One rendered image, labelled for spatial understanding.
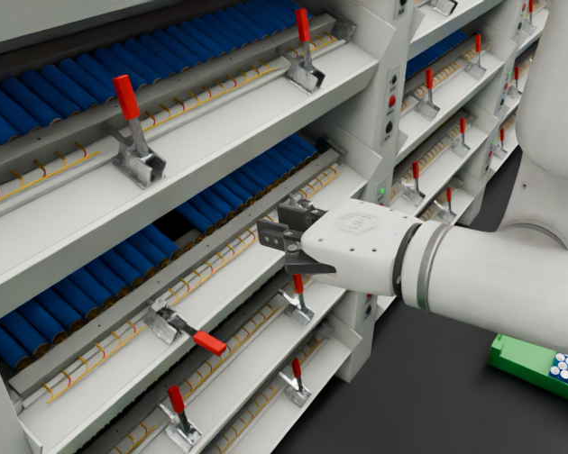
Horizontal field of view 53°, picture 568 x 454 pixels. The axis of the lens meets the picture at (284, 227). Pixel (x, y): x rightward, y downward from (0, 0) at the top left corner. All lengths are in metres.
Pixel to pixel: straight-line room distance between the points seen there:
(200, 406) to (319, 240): 0.34
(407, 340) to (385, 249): 0.81
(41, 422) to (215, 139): 0.31
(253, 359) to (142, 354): 0.27
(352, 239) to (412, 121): 0.59
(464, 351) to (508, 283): 0.85
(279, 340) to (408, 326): 0.53
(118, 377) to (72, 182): 0.21
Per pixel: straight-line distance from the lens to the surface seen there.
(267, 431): 1.02
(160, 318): 0.62
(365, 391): 1.22
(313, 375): 1.09
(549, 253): 0.51
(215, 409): 0.81
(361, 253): 0.53
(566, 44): 0.42
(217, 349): 0.59
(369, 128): 0.88
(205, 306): 0.67
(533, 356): 1.34
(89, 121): 0.53
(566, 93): 0.42
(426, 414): 1.20
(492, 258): 0.51
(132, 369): 0.61
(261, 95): 0.66
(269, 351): 0.87
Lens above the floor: 0.93
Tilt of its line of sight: 35 degrees down
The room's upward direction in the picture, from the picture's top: straight up
